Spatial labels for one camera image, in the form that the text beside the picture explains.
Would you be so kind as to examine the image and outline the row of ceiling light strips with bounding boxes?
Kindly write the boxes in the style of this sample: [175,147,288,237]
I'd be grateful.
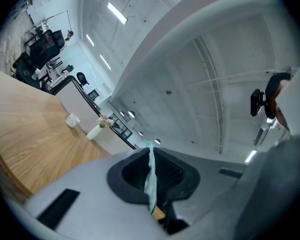
[86,0,128,71]

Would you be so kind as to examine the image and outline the white shirt with pink print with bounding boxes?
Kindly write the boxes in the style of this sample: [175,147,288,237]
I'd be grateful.
[234,56,300,240]

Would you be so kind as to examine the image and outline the black framed glass window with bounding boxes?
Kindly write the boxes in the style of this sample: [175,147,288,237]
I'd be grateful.
[109,113,133,140]

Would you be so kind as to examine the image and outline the white ceiling air conditioner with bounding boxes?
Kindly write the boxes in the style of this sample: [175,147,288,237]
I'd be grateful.
[253,117,278,147]

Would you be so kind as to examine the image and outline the white cup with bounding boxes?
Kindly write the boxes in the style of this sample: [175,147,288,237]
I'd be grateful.
[65,113,80,128]

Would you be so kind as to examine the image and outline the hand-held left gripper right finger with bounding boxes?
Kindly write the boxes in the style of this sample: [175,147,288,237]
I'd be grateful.
[154,147,247,240]

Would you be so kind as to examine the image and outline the white vase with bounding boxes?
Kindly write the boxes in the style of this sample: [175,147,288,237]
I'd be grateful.
[86,124,101,141]

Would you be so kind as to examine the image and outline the black office chair holding bottle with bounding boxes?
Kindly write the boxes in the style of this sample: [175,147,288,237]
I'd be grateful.
[11,28,66,90]

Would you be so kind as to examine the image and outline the pink flower bouquet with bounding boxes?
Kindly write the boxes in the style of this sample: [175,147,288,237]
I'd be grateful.
[96,115,115,129]

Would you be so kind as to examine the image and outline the white partition with black rim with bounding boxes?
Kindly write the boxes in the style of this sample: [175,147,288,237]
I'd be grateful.
[47,75,141,156]

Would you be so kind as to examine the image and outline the black head-mounted camera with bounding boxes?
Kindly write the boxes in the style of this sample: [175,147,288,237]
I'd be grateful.
[249,71,292,120]

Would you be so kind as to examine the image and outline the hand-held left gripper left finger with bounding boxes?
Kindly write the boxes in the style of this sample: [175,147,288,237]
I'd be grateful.
[23,147,171,240]

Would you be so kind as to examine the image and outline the person's head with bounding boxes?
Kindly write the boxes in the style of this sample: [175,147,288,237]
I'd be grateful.
[269,72,295,134]

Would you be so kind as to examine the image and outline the single ceiling lamp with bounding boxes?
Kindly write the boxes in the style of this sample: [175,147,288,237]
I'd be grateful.
[244,149,258,164]

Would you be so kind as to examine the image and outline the light blue cloth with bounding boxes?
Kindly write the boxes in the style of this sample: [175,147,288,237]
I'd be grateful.
[143,140,158,215]

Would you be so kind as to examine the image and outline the small black office chair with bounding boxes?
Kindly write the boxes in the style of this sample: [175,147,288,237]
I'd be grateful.
[76,71,90,87]

